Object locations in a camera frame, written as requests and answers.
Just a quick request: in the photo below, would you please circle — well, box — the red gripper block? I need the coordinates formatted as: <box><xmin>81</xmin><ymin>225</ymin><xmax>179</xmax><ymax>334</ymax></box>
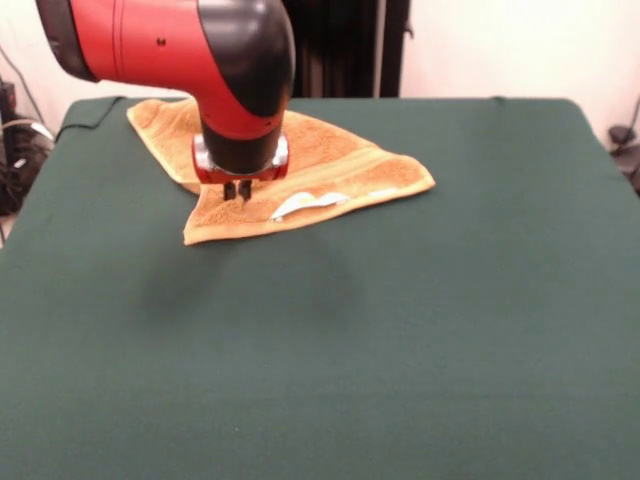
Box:
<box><xmin>192</xmin><ymin>134</ymin><xmax>291</xmax><ymax>206</ymax></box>

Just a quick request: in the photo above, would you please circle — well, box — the orange terry towel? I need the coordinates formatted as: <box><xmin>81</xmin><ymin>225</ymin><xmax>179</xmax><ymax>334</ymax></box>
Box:
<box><xmin>125</xmin><ymin>97</ymin><xmax>437</xmax><ymax>247</ymax></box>

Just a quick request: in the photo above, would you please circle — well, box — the dark green table cloth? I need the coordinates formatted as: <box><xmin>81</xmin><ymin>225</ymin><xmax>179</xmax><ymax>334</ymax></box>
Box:
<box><xmin>0</xmin><ymin>95</ymin><xmax>640</xmax><ymax>480</ymax></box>

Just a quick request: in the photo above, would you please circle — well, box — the black floor equipment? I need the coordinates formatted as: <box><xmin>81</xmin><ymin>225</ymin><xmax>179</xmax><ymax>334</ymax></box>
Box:
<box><xmin>607</xmin><ymin>124</ymin><xmax>640</xmax><ymax>196</ymax></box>

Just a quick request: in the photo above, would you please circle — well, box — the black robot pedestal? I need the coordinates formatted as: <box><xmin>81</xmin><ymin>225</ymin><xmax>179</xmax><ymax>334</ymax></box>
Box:
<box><xmin>287</xmin><ymin>0</ymin><xmax>415</xmax><ymax>100</ymax></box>

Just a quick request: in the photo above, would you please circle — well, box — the pile of black cables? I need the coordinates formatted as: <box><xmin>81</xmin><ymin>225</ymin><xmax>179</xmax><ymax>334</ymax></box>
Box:
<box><xmin>0</xmin><ymin>44</ymin><xmax>56</xmax><ymax>246</ymax></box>

